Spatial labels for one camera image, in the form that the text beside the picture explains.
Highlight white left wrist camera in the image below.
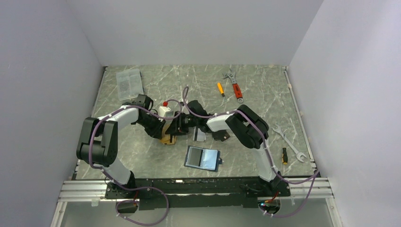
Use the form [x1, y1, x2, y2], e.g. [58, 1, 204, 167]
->
[157, 101, 174, 118]

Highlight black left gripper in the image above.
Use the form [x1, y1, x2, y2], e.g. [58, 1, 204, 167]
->
[135, 113, 166, 140]

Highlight red adjustable wrench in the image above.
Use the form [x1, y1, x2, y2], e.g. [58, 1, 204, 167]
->
[223, 68, 244, 104]

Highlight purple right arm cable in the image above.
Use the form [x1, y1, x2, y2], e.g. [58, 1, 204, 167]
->
[182, 86, 320, 218]

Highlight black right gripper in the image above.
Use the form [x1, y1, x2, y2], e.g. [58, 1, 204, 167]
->
[165, 112, 199, 137]

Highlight black base frame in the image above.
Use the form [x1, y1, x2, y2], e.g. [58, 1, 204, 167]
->
[105, 176, 291, 210]

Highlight black card stack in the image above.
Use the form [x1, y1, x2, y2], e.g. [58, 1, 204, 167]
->
[212, 130, 230, 141]

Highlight clear plastic screw box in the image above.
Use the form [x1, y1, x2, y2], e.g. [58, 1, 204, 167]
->
[116, 69, 144, 101]

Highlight blue leather card holder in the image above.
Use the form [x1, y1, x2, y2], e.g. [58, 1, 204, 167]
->
[184, 146, 224, 172]

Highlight orange screwdriver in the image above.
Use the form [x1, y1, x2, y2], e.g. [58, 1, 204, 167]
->
[217, 82, 226, 101]

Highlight silver open-end wrench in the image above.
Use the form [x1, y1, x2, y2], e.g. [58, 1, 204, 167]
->
[273, 124, 306, 163]

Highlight white card stack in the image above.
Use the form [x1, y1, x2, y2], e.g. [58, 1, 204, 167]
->
[193, 127, 206, 142]

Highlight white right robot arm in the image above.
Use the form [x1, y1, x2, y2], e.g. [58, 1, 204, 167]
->
[166, 100, 279, 196]

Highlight gold card stack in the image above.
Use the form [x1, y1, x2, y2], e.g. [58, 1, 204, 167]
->
[159, 123, 177, 145]

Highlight black yellow screwdriver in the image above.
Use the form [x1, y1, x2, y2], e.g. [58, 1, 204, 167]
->
[282, 147, 288, 165]

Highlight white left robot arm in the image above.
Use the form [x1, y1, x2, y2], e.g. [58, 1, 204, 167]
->
[76, 95, 166, 199]

